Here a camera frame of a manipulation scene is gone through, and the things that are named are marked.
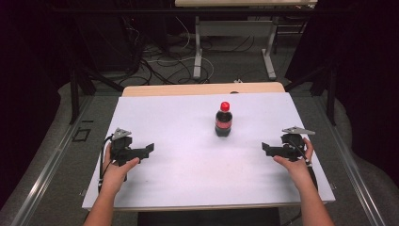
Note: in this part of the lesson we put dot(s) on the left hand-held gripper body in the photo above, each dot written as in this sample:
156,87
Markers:
120,147

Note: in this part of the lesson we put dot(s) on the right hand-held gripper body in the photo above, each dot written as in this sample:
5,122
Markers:
293,146

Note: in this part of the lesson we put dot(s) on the dark cola bottle red label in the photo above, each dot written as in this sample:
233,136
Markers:
223,124

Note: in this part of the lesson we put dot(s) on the red bottle cap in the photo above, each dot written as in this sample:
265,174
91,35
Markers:
224,106

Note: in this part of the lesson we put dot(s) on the person's right hand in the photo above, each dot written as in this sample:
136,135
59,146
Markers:
298,172

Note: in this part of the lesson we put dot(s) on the person's left hand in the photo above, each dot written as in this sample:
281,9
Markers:
116,175

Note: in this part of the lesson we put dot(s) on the white table board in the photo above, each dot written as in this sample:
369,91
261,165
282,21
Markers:
194,169

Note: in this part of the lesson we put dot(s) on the black metal stand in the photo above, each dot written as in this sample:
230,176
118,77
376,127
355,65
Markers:
75,94
331,94

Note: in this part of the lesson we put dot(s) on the dark curtain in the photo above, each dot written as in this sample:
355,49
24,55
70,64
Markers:
28,94
370,78

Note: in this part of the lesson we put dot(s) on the white-legged desk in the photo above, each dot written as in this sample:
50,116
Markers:
235,28

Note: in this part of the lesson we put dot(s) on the black horizontal bar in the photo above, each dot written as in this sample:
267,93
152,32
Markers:
125,11

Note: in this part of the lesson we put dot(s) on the metal floor rail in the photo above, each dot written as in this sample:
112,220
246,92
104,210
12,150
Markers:
47,175
354,175

